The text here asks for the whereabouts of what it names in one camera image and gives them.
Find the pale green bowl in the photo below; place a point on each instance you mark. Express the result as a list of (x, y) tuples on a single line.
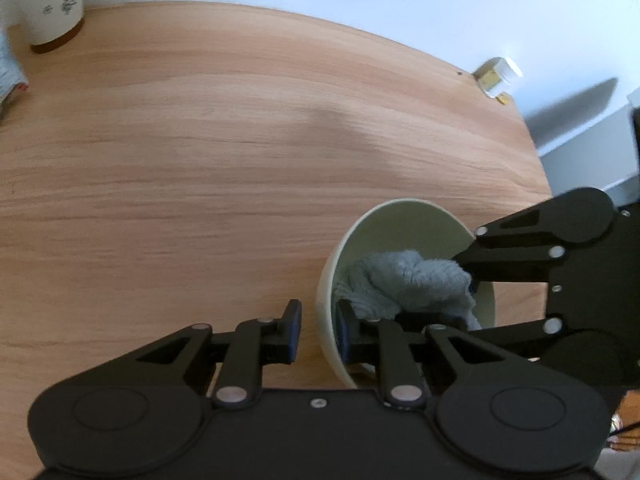
[(400, 230)]

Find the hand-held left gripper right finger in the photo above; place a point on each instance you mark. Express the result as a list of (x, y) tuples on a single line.
[(346, 335)]

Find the small white-capped bottle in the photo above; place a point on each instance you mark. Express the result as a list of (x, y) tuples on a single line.
[(500, 74)]

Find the blue and white plastic packet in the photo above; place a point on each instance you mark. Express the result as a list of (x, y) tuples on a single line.
[(9, 70)]

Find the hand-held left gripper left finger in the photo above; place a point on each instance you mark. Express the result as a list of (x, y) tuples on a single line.
[(292, 332)]

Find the grey cleaning cloth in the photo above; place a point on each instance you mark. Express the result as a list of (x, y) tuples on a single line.
[(405, 280)]

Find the patterned white paper cup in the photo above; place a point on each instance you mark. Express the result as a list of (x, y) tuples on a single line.
[(50, 5)]

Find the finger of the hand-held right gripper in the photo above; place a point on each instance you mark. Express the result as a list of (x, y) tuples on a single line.
[(530, 335), (515, 255)]

